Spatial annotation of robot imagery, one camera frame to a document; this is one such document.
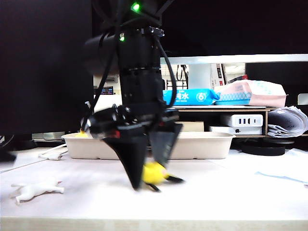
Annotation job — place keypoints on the yellow black doll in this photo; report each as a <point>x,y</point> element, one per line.
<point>152,173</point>

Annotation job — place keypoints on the white monitor stand pillar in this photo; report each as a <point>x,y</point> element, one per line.
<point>199,77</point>

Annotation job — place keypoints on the white paper sheet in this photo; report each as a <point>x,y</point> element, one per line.
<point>288,176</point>

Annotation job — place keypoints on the pink tissue pack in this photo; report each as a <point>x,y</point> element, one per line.
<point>264,93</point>

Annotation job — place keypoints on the silver monitor base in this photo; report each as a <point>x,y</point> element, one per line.
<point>48,137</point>

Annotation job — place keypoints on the black metal rack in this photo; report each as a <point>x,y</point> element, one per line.
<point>178,84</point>

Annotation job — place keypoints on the grey wall box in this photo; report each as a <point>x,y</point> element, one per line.
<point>111,79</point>

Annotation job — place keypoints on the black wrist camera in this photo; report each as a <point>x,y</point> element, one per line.
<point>101,121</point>

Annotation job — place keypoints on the black round disc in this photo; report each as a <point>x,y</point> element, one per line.
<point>262,150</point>

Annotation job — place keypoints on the rolled paper stack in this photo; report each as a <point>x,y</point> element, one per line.
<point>288,120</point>

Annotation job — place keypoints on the large black monitor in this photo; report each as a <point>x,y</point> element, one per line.
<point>43,72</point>

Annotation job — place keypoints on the blue wet wipes pack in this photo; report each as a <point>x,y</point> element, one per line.
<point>192,96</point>

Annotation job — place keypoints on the white corner object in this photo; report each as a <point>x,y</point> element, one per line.
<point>303,99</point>

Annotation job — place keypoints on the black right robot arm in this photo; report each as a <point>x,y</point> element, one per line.
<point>139,60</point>

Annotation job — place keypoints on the small cardboard box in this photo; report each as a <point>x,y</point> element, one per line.
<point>192,127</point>

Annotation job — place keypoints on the white horse doll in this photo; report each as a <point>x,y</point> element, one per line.
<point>36,190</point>

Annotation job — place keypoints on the yellow rubber duck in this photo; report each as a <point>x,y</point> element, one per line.
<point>80,135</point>

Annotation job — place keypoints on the black monitor silver bezel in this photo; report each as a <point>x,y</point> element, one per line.
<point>240,29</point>

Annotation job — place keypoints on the white power charger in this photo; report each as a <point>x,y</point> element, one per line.
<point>226,120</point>

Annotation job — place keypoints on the beige paper box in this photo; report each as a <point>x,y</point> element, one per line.
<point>81,149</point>
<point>204,146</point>

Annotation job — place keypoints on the small background screen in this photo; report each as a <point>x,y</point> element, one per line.
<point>108,91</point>

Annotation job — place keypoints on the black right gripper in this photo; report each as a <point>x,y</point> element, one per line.
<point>142,118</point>

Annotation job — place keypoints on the black wooden desk organizer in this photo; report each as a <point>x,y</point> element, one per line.
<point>228,110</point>

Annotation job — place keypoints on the metal tipped pen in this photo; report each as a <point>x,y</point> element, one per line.
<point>87,104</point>

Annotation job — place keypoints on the white flat apple box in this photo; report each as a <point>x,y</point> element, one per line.
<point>223,130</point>

